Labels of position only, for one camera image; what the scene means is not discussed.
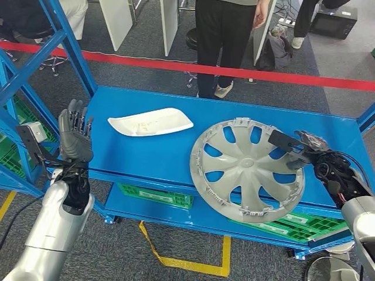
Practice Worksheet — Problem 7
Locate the black round stool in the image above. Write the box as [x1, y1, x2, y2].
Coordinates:
[184, 28, 200, 89]
[17, 27, 70, 77]

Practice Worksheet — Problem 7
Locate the black microwave oven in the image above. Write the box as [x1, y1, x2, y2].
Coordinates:
[309, 4, 358, 40]

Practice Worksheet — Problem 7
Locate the black cable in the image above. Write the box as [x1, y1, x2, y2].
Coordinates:
[0, 194, 46, 251]

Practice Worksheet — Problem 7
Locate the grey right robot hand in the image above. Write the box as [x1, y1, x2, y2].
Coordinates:
[285, 129, 331, 172]

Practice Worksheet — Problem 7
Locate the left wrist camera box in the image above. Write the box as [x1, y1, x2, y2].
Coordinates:
[16, 122, 60, 167]

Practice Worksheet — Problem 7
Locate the white curved plastic part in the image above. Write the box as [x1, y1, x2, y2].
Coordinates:
[107, 107, 194, 137]

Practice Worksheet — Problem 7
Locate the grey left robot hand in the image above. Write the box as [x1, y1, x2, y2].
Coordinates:
[58, 98, 95, 163]

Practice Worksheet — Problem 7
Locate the grey plastic wheel cover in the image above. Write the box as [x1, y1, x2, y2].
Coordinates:
[189, 117, 306, 225]

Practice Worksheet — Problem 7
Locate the green folded plastic crate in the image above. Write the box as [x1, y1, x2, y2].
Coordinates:
[0, 95, 58, 180]
[230, 211, 351, 246]
[116, 182, 194, 211]

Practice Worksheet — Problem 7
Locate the blue metal shelf rack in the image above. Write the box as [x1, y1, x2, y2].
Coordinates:
[0, 48, 64, 198]
[0, 0, 375, 261]

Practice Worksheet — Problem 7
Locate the grey bag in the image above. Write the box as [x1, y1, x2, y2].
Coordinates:
[257, 32, 293, 71]

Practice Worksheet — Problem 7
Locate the chrome round stool base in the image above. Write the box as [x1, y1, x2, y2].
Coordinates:
[304, 242, 361, 281]

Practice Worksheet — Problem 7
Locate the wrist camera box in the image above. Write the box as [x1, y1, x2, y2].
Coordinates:
[16, 122, 60, 167]
[268, 129, 305, 154]

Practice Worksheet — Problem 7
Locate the yellow floor tape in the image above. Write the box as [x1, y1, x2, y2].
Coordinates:
[0, 190, 17, 222]
[138, 221, 232, 278]

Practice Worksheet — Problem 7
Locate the white desk panel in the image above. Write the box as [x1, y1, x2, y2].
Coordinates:
[252, 0, 277, 67]
[98, 0, 134, 52]
[160, 0, 179, 57]

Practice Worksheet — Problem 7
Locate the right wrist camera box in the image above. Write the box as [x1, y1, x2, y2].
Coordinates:
[268, 129, 305, 154]

